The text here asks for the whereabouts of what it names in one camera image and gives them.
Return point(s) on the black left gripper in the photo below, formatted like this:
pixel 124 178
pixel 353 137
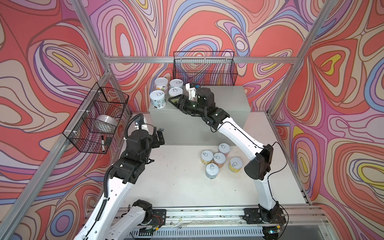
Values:
pixel 156 142

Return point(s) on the black wire basket back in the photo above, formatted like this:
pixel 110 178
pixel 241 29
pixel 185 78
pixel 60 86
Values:
pixel 205 68

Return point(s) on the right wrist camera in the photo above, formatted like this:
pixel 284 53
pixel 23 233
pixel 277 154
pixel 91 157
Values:
pixel 192 88

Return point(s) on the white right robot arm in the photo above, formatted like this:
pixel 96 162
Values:
pixel 260 156

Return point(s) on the black wire basket left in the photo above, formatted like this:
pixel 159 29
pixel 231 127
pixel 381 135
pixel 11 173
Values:
pixel 100 114

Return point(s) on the black wire basket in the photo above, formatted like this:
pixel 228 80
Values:
pixel 100 114
pixel 205 68

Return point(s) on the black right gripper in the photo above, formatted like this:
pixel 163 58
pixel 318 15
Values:
pixel 182 99

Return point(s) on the black marker pen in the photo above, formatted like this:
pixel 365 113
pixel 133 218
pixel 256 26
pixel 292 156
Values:
pixel 103 144

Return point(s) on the white tape roll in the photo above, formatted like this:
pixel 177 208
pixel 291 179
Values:
pixel 105 124

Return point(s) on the pink label can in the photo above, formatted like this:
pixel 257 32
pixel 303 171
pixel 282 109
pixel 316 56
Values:
pixel 162 84

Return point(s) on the yellow green label can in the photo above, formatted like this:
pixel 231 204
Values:
pixel 207 157

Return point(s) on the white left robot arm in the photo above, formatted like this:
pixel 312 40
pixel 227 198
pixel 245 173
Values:
pixel 118 181

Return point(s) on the blue label can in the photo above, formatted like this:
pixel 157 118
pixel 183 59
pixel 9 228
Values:
pixel 212 171

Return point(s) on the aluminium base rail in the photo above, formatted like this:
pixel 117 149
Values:
pixel 300 222

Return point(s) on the orange label can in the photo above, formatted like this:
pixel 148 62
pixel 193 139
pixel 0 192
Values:
pixel 219 159

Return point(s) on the light blue can front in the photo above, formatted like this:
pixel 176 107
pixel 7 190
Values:
pixel 176 83

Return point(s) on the grey metal cabinet box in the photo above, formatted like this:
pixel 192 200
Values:
pixel 181 129

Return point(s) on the pink can right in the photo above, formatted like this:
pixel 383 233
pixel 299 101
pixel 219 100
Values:
pixel 224 148

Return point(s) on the teal label can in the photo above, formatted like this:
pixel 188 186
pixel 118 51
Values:
pixel 158 99

